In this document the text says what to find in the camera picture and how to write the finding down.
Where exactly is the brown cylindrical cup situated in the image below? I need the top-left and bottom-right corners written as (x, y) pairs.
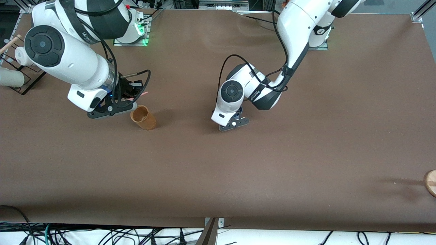
top-left (130, 105), bottom-right (157, 131)

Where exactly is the white cup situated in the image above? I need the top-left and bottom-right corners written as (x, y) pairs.
top-left (15, 47), bottom-right (29, 66)
top-left (0, 67), bottom-right (25, 87)

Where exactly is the wooden stick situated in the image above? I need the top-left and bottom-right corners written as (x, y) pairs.
top-left (0, 35), bottom-right (21, 54)

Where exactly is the silver background equipment box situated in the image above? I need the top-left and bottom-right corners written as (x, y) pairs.
top-left (199, 0), bottom-right (250, 11)

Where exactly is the round wooden disc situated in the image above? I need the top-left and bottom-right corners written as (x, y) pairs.
top-left (424, 169), bottom-right (436, 198)

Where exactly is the black wire cup rack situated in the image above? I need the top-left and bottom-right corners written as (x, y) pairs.
top-left (0, 36), bottom-right (47, 96)

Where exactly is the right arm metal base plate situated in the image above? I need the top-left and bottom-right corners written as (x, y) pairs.
top-left (113, 14), bottom-right (151, 47)

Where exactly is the black table power cable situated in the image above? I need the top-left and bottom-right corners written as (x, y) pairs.
top-left (237, 12), bottom-right (281, 28)

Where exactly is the dark camera pole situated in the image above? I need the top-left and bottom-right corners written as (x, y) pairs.
top-left (195, 218), bottom-right (218, 245)

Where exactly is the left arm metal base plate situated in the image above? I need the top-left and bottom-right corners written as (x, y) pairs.
top-left (307, 20), bottom-right (329, 51)

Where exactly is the silver aluminium frame rail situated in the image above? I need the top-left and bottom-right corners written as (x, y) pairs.
top-left (410, 0), bottom-right (436, 23)

